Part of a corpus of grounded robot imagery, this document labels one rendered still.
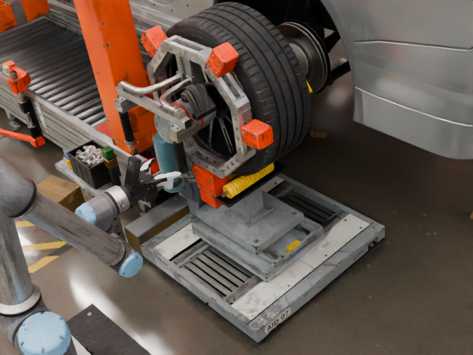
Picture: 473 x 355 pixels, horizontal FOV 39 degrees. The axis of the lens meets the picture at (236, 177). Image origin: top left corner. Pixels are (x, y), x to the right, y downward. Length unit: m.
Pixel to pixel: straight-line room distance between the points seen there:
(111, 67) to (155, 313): 1.07
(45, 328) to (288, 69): 1.21
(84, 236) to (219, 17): 0.98
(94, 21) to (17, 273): 1.08
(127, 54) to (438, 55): 1.26
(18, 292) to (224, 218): 1.15
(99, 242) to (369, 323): 1.25
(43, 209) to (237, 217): 1.29
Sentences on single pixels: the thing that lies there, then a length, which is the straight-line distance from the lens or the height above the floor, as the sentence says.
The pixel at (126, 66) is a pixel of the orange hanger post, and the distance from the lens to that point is 2.83.
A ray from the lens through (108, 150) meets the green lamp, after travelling 2.83.
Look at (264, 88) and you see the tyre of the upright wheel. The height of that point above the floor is 0.99.
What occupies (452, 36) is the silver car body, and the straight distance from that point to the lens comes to 2.18.
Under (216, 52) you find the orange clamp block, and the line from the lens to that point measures 2.30.
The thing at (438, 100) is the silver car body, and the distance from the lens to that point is 2.31.
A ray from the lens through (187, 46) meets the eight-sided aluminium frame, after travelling 2.51.
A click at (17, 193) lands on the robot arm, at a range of 1.82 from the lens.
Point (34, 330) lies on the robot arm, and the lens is 2.16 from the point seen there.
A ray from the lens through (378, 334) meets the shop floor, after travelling 2.79.
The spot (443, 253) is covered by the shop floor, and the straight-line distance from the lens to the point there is 3.14.
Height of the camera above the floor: 2.13
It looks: 36 degrees down
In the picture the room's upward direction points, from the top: 9 degrees counter-clockwise
